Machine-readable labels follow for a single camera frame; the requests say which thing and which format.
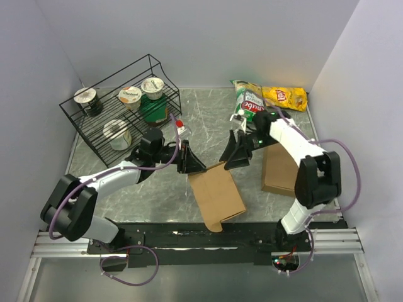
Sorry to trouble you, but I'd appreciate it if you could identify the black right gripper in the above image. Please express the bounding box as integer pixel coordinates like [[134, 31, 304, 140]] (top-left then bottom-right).
[[220, 129, 279, 171]]

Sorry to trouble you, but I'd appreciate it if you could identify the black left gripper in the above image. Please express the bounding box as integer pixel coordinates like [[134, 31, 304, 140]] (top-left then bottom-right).
[[152, 140, 207, 174]]

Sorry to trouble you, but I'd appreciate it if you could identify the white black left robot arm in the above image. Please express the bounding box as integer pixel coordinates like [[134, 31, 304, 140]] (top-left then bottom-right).
[[40, 127, 207, 253]]

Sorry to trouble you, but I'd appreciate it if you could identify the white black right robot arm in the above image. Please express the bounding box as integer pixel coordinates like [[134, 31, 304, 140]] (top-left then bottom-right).
[[220, 109, 341, 251]]

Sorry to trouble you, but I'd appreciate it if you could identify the folded brown cardboard box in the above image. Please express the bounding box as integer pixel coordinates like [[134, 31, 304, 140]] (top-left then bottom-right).
[[261, 143, 298, 198]]

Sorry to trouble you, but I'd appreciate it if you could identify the green Chuba chips bag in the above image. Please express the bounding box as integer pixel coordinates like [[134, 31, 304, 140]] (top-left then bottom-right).
[[230, 80, 266, 122]]

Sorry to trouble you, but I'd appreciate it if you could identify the green snack packet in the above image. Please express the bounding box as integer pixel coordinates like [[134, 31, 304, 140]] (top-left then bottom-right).
[[140, 94, 168, 126]]

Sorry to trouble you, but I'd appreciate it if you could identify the yellow Lays chips bag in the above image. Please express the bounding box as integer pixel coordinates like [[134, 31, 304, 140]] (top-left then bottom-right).
[[262, 86, 308, 112]]

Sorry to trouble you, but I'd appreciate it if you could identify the green Chobani yogurt cup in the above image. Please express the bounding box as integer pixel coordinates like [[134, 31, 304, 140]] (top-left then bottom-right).
[[141, 77, 164, 101]]

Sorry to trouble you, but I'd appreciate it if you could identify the orange Chobani yogurt cup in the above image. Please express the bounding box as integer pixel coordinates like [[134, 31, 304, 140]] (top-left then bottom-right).
[[118, 86, 142, 110]]

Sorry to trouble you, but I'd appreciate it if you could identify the dark yogurt cup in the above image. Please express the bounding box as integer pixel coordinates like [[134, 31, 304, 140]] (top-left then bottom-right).
[[73, 87, 103, 117]]

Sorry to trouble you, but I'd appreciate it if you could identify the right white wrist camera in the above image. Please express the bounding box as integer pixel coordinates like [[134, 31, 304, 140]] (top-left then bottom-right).
[[230, 109, 247, 133]]

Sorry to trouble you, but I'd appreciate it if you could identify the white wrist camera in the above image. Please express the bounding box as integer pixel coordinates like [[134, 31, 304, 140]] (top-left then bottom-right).
[[230, 109, 247, 133], [175, 120, 192, 137]]

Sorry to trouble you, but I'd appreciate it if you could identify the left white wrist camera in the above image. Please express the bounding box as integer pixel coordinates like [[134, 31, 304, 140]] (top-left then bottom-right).
[[175, 120, 192, 137]]

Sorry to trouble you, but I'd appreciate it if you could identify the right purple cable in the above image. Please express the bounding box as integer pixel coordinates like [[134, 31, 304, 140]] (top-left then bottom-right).
[[236, 86, 361, 274]]

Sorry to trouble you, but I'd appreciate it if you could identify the purple cable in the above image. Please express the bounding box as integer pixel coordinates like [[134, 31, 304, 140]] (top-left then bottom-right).
[[236, 86, 361, 274], [48, 113, 183, 286]]

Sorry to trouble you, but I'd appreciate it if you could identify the white ring yogurt cup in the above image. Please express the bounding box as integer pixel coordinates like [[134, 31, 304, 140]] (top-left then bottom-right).
[[103, 120, 132, 151]]

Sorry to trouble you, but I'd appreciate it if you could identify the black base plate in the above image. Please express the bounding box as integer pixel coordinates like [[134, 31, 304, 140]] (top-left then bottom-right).
[[47, 221, 347, 273]]

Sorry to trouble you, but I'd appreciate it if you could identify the black wire rack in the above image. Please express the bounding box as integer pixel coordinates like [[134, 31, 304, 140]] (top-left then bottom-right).
[[59, 54, 182, 167]]

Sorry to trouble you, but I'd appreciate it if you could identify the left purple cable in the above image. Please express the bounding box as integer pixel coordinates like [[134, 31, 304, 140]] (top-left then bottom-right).
[[48, 113, 183, 286]]

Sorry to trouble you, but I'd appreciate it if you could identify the aluminium rail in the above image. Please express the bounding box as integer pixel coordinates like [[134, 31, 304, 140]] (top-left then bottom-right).
[[31, 228, 364, 259]]

